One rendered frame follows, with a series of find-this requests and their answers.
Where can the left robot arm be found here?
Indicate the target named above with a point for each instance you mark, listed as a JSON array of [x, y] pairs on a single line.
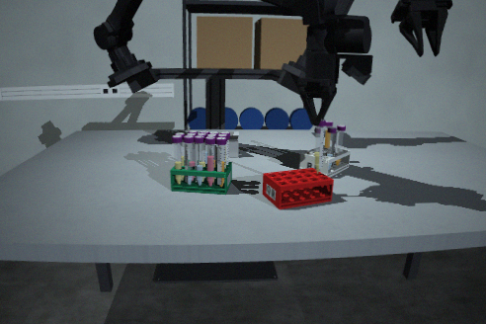
[[343, 7]]

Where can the green tube rack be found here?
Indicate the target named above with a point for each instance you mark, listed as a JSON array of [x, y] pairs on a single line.
[[204, 188]]

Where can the red tube rack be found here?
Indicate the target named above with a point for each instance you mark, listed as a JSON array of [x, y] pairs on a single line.
[[281, 188]]

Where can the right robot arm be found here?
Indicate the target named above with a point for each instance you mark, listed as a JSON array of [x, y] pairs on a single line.
[[348, 34]]

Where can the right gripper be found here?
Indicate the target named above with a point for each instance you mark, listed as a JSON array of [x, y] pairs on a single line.
[[309, 81]]

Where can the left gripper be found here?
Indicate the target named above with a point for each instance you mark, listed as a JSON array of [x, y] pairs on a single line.
[[434, 19]]

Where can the orange tube with purple cap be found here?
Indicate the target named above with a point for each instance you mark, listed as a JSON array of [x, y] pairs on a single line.
[[328, 124]]

